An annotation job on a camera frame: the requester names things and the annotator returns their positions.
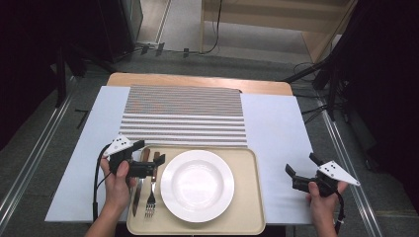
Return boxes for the wooden-handled fork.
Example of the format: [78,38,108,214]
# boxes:
[144,150,162,219]

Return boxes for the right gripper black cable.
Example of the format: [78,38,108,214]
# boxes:
[332,190,347,236]

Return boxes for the white plate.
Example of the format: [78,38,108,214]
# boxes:
[159,149,236,224]

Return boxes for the black cabinet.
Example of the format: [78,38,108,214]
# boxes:
[97,0,144,64]

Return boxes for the light wooden shelf unit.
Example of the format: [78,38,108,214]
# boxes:
[199,0,360,64]

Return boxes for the person's right hand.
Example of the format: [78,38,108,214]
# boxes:
[304,180,349,229]

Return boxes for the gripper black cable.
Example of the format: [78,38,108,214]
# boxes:
[332,190,347,236]
[92,143,114,223]

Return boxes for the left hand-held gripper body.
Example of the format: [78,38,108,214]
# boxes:
[102,133,156,180]

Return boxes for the dark curtain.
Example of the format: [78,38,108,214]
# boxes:
[337,0,419,213]
[0,0,102,151]

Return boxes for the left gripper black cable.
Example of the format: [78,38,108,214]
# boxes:
[92,143,114,223]

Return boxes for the wooden-handled knife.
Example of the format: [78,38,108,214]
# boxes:
[131,147,152,218]

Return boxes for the striped placemat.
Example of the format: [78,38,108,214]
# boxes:
[118,84,249,148]

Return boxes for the white board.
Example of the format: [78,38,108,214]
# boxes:
[43,85,336,226]

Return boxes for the metal floor rail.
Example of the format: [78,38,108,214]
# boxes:
[0,76,77,221]
[316,98,385,237]

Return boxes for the black floor cables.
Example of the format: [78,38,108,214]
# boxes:
[292,61,331,125]

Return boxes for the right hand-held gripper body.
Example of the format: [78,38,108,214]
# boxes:
[292,159,362,199]

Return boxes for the hanging black cable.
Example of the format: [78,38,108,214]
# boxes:
[199,0,224,56]

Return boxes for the beige tray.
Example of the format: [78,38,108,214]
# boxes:
[126,144,267,236]

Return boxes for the person's left hand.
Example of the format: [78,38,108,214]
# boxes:
[100,155,138,215]

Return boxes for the black metal stand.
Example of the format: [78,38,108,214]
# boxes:
[48,41,117,109]
[282,0,364,123]

